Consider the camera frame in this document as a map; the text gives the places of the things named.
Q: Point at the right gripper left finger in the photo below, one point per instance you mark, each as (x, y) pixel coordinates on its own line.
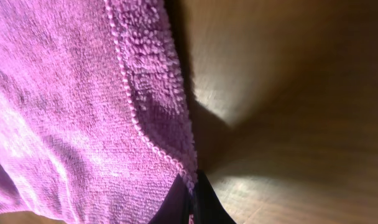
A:
(175, 208)

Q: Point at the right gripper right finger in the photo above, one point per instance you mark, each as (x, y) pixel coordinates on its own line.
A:
(207, 208)

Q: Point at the purple microfiber cloth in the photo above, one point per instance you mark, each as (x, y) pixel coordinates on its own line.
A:
(94, 124)

